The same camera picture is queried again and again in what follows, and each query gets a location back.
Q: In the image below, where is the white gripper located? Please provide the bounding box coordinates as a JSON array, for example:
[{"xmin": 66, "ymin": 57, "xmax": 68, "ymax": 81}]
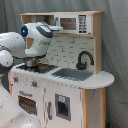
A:
[{"xmin": 49, "ymin": 25, "xmax": 63, "ymax": 32}]

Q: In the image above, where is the white toy microwave door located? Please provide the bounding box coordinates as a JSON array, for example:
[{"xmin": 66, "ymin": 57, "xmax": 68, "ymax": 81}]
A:
[{"xmin": 54, "ymin": 14, "xmax": 92, "ymax": 34}]

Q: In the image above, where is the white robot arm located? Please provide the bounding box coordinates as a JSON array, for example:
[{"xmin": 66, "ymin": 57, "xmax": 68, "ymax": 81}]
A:
[{"xmin": 0, "ymin": 22, "xmax": 63, "ymax": 128}]

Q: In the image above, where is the wooden toy kitchen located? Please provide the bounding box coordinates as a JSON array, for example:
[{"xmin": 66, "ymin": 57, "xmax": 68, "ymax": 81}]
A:
[{"xmin": 9, "ymin": 11, "xmax": 114, "ymax": 128}]

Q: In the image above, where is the small metal pot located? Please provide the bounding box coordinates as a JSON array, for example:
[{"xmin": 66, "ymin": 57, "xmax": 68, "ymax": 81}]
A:
[{"xmin": 25, "ymin": 58, "xmax": 39, "ymax": 67}]

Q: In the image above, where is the black toy stovetop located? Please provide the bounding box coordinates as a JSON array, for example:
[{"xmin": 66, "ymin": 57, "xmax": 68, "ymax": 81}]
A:
[{"xmin": 19, "ymin": 64, "xmax": 56, "ymax": 74}]

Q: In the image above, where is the black toy faucet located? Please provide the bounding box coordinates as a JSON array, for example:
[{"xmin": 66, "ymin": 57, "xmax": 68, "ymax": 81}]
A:
[{"xmin": 76, "ymin": 51, "xmax": 94, "ymax": 70}]

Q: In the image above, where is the grey toy sink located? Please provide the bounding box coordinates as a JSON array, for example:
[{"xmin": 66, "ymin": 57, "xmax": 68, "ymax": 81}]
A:
[{"xmin": 53, "ymin": 68, "xmax": 93, "ymax": 81}]

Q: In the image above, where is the red right stove knob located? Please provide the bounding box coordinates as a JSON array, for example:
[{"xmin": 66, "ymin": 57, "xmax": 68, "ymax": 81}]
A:
[{"xmin": 32, "ymin": 81, "xmax": 37, "ymax": 87}]

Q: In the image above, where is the red stove knob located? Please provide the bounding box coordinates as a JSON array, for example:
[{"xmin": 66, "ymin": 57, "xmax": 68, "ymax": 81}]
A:
[
  {"xmin": 12, "ymin": 76, "xmax": 19, "ymax": 83},
  {"xmin": 32, "ymin": 81, "xmax": 37, "ymax": 87}
]

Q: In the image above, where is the red left stove knob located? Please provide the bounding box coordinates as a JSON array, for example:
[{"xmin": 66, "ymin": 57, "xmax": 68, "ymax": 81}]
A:
[{"xmin": 12, "ymin": 76, "xmax": 19, "ymax": 83}]

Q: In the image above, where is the white oven door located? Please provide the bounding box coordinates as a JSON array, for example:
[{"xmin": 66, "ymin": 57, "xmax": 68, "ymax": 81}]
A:
[{"xmin": 12, "ymin": 87, "xmax": 44, "ymax": 126}]

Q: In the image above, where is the white cabinet door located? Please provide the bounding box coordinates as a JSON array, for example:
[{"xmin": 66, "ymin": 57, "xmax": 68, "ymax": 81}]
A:
[{"xmin": 46, "ymin": 87, "xmax": 81, "ymax": 128}]

